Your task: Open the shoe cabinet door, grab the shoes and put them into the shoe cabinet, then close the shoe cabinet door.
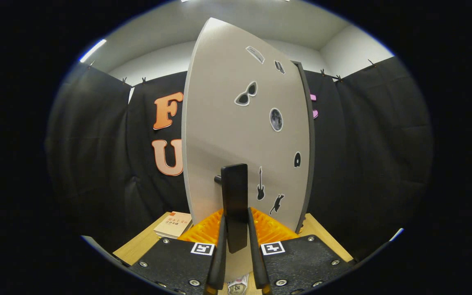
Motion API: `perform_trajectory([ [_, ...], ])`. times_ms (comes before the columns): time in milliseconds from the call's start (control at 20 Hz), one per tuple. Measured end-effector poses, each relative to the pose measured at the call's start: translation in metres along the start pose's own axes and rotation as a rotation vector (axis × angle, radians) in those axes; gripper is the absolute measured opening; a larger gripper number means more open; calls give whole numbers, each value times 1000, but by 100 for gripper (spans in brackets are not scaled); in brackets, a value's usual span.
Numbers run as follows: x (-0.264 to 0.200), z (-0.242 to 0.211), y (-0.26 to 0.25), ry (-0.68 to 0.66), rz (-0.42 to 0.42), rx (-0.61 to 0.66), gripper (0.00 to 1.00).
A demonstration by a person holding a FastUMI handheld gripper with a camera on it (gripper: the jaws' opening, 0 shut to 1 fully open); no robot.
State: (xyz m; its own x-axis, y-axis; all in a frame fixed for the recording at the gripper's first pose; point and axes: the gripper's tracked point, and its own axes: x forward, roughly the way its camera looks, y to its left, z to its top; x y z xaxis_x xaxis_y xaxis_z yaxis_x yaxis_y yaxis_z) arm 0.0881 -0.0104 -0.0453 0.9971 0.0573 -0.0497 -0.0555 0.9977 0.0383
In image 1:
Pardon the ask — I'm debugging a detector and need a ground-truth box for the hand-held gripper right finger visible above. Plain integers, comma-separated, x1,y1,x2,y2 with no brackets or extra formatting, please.
247,207,355,295

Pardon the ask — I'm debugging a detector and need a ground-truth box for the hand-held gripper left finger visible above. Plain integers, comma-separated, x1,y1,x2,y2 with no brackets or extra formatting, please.
129,208,227,295

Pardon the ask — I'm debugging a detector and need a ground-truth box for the white canvas shoe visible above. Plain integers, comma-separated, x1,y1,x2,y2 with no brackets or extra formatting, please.
227,273,250,295

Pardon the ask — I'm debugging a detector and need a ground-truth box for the black door handle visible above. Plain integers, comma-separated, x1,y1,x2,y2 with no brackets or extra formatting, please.
214,163,249,254

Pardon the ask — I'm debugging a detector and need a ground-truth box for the grey shoe cabinet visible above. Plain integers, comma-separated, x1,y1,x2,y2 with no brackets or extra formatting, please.
291,60,317,234

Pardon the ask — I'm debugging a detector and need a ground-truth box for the beige cover book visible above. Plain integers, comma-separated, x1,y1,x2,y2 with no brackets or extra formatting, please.
153,211,193,240

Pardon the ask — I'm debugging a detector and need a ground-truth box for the black backdrop cloth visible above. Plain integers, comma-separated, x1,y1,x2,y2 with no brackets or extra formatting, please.
44,55,435,263

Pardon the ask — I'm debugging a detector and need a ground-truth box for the ceiling light strip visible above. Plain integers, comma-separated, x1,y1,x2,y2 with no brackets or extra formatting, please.
79,39,107,63

